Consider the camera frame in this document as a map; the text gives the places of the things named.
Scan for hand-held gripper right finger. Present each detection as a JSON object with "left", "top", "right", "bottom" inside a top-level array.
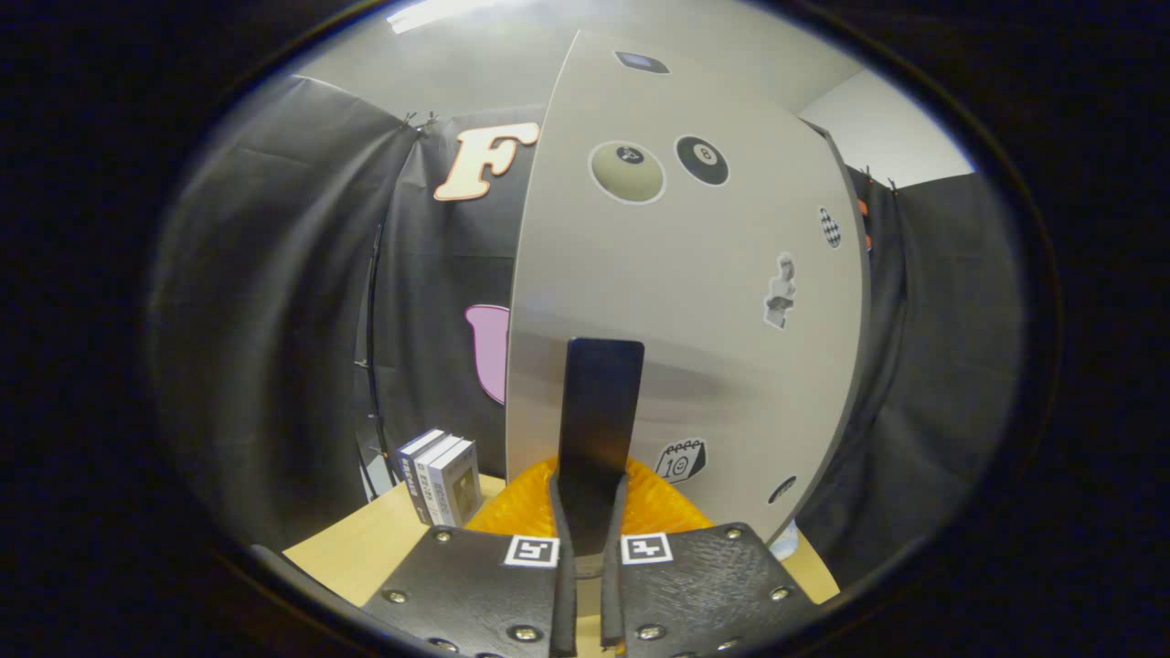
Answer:
[{"left": 599, "top": 457, "right": 819, "bottom": 658}]

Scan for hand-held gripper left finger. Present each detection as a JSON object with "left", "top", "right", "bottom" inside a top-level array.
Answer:
[{"left": 361, "top": 457, "right": 579, "bottom": 658}]

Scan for black door handle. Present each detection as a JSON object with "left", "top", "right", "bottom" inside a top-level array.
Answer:
[{"left": 558, "top": 338, "right": 646, "bottom": 578}]

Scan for white cabinet door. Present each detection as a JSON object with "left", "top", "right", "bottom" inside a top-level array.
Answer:
[{"left": 505, "top": 29, "right": 862, "bottom": 545}]

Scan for black backdrop stand pole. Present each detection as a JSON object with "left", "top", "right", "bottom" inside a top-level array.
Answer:
[{"left": 364, "top": 219, "right": 389, "bottom": 481}]

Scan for black backdrop cloth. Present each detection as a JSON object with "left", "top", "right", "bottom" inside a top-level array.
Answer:
[{"left": 146, "top": 73, "right": 1029, "bottom": 586}]

